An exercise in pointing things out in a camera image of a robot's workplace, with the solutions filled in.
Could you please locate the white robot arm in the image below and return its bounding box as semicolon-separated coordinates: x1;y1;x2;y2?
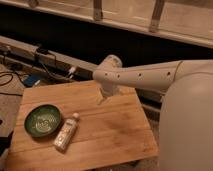
93;55;213;171

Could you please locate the black cable on floor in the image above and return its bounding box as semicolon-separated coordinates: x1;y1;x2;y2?
0;71;26;98

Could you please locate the metal window frame post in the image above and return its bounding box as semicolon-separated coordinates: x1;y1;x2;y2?
149;0;165;33
93;0;103;21

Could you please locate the black power adapter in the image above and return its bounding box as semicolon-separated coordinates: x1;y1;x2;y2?
36;46;50;55

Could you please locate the small clear bottle white cap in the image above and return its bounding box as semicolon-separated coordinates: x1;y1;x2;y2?
54;113;80;151

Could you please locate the wooden board table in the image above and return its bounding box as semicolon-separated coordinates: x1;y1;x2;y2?
5;81;158;171

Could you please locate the white plug connector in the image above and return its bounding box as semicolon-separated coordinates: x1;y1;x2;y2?
67;66;77;79

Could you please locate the green ceramic bowl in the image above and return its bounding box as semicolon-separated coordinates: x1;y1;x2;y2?
24;104;62;138

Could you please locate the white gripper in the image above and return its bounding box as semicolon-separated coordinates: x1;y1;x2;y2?
98;82;119;105

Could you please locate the metal window frame post right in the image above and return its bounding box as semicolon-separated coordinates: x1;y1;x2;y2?
149;0;165;33

